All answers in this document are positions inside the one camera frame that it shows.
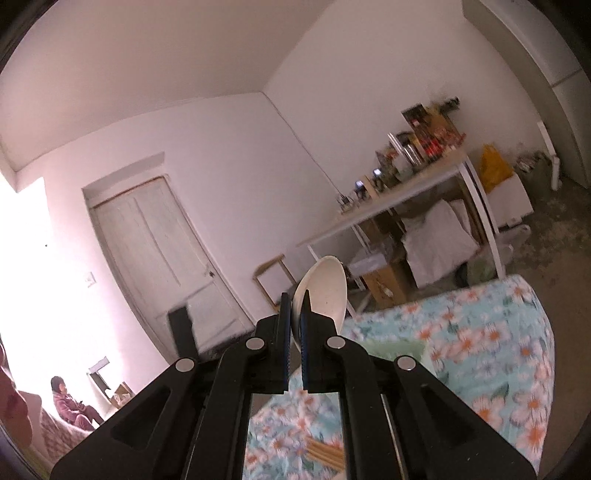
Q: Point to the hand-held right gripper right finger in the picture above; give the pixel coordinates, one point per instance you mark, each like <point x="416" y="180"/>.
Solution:
<point x="304" y="355"/>

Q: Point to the white refrigerator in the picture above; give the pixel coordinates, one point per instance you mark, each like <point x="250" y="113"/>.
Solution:
<point x="545" y="69"/>

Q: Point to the white spoon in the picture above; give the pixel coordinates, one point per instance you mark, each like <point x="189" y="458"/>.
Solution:
<point x="323" y="286"/>

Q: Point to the white door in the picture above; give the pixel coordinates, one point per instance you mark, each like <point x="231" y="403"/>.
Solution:
<point x="147" y="249"/>

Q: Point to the green bag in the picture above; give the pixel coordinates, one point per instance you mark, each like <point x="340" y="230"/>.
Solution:
<point x="482" y="267"/>

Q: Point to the white cabinet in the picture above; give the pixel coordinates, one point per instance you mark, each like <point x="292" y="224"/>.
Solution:
<point x="510" y="201"/>

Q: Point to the bundle of wooden chopsticks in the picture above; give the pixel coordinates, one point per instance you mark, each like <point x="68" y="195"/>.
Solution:
<point x="323" y="454"/>

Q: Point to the light green utensil container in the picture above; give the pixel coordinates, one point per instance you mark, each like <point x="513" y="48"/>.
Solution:
<point x="392" y="349"/>

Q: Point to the white table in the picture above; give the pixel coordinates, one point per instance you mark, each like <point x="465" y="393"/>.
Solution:
<point x="406" y="194"/>

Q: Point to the grey flat box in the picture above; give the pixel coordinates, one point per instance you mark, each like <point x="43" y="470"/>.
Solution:
<point x="367" y="264"/>

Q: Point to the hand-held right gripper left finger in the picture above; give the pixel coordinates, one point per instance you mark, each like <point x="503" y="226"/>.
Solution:
<point x="286" y="360"/>

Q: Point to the metal canister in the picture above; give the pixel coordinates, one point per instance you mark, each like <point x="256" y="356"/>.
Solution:
<point x="408" y="152"/>

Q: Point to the wooden frame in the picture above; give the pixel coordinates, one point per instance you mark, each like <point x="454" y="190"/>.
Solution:
<point x="268" y="266"/>

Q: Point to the black flat panel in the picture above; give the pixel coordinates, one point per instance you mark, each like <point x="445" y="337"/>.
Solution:
<point x="182" y="332"/>

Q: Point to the floral bedsheet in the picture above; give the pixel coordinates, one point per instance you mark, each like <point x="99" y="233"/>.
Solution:
<point x="485" y="346"/>

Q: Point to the white sack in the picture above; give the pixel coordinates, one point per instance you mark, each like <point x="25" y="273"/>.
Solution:
<point x="438" y="240"/>

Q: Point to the light switch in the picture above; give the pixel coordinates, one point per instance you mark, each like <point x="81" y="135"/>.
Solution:
<point x="90" y="279"/>

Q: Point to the stack of colourful boxes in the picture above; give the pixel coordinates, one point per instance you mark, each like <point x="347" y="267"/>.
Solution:
<point x="429" y="134"/>

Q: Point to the yellow plastic bag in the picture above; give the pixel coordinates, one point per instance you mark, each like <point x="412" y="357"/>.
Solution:
<point x="495" y="168"/>

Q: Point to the white plank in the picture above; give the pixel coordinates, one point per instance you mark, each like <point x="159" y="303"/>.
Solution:
<point x="549" y="147"/>

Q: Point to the small cardboard box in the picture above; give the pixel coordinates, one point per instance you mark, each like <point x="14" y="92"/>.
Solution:
<point x="122" y="392"/>

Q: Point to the pink blanket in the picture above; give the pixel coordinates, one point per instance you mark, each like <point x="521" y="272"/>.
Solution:
<point x="51" y="434"/>

